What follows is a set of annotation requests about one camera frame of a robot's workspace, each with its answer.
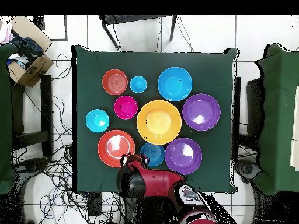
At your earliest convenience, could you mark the blue bowl with ring pattern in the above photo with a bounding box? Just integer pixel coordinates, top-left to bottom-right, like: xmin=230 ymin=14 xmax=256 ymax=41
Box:
xmin=140 ymin=142 xmax=166 ymax=167

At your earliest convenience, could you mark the glossy red bowl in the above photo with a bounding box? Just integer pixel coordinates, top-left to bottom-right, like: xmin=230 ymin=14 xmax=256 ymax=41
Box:
xmin=97 ymin=129 xmax=136 ymax=168

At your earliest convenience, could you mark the magenta bowl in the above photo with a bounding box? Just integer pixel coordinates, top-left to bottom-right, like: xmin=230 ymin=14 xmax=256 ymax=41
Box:
xmin=113 ymin=95 xmax=139 ymax=120

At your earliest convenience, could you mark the blue cup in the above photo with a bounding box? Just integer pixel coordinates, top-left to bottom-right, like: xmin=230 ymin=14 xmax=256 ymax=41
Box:
xmin=129 ymin=75 xmax=148 ymax=95

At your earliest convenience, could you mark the orange bowl with ring pattern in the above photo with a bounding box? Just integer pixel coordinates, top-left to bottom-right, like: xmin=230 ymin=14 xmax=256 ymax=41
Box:
xmin=102 ymin=69 xmax=129 ymax=96

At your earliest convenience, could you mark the large orange bowl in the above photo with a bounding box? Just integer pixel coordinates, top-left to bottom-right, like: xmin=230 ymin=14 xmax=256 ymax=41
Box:
xmin=136 ymin=100 xmax=182 ymax=146

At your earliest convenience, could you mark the purple bowl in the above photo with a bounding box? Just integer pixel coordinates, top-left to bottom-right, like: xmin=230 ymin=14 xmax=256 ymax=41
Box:
xmin=182 ymin=93 xmax=221 ymax=132
xmin=164 ymin=137 xmax=203 ymax=176

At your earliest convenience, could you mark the cyan ribbed bowl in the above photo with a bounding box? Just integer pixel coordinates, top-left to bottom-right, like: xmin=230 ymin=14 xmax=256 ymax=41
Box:
xmin=85 ymin=108 xmax=110 ymax=134

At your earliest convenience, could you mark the black power adapter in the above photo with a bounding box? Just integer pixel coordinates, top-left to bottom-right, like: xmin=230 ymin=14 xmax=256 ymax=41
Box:
xmin=88 ymin=192 xmax=103 ymax=216

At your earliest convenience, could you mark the large blue bowl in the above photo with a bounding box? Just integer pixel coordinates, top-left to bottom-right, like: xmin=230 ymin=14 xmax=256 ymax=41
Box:
xmin=157 ymin=66 xmax=193 ymax=103

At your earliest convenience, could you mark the black bench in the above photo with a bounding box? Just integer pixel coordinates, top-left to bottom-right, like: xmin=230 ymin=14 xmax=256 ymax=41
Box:
xmin=10 ymin=74 xmax=54 ymax=158

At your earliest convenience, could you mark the dark green tablecloth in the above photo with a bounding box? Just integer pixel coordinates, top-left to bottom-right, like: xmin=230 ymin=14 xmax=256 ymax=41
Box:
xmin=71 ymin=44 xmax=240 ymax=194

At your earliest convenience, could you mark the cardboard box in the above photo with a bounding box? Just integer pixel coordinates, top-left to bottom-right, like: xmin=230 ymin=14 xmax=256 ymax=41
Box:
xmin=6 ymin=15 xmax=55 ymax=88

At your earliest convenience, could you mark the green cloth covered table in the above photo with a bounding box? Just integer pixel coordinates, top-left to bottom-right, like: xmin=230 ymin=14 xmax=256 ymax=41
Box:
xmin=0 ymin=43 xmax=18 ymax=195
xmin=254 ymin=43 xmax=299 ymax=197

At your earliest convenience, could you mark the black metal chair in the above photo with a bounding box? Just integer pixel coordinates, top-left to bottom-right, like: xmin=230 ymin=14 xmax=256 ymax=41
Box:
xmin=98 ymin=14 xmax=178 ymax=50

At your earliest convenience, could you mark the dark blue cloth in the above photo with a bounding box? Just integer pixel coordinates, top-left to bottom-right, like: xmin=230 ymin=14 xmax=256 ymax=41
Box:
xmin=10 ymin=31 xmax=45 ymax=64

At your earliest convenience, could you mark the black floor box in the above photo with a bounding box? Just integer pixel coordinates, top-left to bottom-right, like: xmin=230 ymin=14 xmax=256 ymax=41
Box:
xmin=33 ymin=15 xmax=46 ymax=30

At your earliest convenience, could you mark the white box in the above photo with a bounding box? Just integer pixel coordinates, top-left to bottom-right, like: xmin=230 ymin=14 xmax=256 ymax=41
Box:
xmin=290 ymin=85 xmax=299 ymax=171

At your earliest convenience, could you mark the pale pink cloth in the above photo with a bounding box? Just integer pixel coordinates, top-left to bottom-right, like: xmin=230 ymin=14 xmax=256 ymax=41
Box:
xmin=0 ymin=22 xmax=15 ymax=45

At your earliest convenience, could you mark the tangle of black cables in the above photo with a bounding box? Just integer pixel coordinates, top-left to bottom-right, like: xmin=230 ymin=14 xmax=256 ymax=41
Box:
xmin=11 ymin=53 xmax=124 ymax=224

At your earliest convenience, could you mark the dark grey pedestal foot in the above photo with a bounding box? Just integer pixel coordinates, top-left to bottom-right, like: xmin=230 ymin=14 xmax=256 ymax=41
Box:
xmin=234 ymin=159 xmax=263 ymax=184
xmin=13 ymin=157 xmax=51 ymax=174

